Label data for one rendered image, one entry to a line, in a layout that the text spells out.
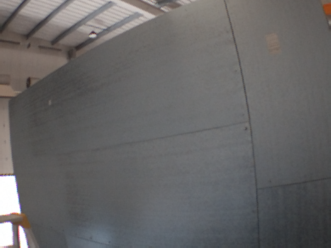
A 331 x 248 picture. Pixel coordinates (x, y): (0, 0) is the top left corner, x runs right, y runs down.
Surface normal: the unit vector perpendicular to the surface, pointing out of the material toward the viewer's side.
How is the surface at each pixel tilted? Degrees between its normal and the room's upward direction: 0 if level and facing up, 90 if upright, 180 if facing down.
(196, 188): 90
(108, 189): 90
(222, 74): 90
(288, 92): 90
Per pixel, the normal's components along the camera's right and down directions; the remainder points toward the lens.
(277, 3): -0.60, -0.04
